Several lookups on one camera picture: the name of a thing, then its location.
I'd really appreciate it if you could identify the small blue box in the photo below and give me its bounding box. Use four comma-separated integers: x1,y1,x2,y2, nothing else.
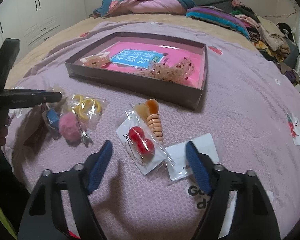
46,109,60,130

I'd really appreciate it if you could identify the pink pompom hair clip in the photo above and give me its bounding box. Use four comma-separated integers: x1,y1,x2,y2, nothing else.
59,112,93,146

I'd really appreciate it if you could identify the yellow hoop earrings bag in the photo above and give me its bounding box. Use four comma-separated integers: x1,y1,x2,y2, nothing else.
68,94,109,130

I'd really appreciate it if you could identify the white stud earrings card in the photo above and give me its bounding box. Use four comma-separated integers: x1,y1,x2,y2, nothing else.
164,133,220,182

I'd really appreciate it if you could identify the cream hair claw clip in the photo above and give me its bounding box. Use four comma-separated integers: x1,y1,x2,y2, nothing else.
80,51,110,67

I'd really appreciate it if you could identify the red cherry earrings card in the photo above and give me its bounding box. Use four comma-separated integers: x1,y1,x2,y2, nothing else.
116,112,175,176

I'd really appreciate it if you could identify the orange spiral hair tie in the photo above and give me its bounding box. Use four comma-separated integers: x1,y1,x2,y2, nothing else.
135,99,165,143

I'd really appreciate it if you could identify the beige mesh bow scrunchie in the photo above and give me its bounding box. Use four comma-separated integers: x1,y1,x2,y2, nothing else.
133,57,195,84

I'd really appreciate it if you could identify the maroon hair claw clip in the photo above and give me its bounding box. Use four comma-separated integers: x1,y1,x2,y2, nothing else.
24,103,48,152

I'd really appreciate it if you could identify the person left hand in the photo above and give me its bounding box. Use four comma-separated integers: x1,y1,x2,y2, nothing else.
0,115,11,146

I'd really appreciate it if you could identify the white wardrobe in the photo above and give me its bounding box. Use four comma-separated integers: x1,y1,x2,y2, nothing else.
0,0,87,61

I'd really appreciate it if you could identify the lilac cartoon blanket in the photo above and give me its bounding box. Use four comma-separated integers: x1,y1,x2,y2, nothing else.
3,22,300,239

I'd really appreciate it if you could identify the pink book in tray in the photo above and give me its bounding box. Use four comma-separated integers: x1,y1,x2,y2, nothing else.
103,41,205,88

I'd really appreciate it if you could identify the brown cardboard tray box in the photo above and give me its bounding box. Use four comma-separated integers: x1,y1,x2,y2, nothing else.
65,32,208,110

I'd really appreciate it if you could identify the pile of folded clothes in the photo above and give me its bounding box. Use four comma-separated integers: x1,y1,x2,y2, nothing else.
231,0,300,93

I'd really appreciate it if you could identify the floral navy pink quilt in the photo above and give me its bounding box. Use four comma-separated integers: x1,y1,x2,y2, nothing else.
93,0,196,18

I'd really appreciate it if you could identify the tan bed sheet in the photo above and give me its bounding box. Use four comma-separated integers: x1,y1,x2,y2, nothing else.
5,14,257,88

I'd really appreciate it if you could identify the striped purple teal pillow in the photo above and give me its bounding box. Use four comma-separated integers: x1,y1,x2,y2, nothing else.
186,6,249,39

